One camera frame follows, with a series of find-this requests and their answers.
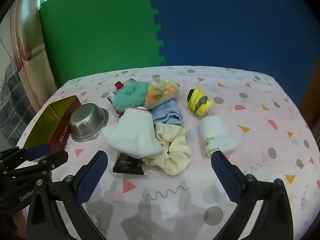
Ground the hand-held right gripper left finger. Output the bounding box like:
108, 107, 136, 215
26, 151, 108, 240

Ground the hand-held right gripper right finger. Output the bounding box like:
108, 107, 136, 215
211, 151, 294, 240

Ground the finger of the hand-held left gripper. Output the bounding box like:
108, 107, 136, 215
5, 151, 69, 179
0, 144, 51, 164

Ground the red and gold box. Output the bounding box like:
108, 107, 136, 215
23, 95, 82, 162

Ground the black packet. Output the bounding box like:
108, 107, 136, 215
110, 152, 155, 180

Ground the white towel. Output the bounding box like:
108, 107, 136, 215
199, 116, 237, 158

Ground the cream satin scrunchie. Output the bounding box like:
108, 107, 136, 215
144, 122, 191, 176

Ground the white knitted sock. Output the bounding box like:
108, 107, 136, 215
101, 107, 164, 159

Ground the yellow and grey band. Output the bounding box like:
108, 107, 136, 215
187, 87, 214, 117

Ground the light blue towel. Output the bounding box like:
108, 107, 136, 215
150, 100, 183, 126

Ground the teal fuzzy scrunchie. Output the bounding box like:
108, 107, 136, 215
112, 82, 150, 118

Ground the yellow snack packet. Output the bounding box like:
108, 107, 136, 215
144, 77, 180, 107

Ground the person's left forearm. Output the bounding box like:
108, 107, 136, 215
0, 206, 28, 240

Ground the steel bowl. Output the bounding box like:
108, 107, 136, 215
69, 103, 110, 142

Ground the grey plaid cloth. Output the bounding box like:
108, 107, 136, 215
0, 60, 40, 145

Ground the red cloth with silver patches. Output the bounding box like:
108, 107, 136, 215
107, 78, 137, 103

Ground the brown foam mat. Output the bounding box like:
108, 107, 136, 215
299, 55, 320, 130

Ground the green foam mat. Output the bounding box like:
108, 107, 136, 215
37, 0, 167, 89

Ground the blue foam mat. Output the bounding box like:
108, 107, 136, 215
146, 0, 320, 105

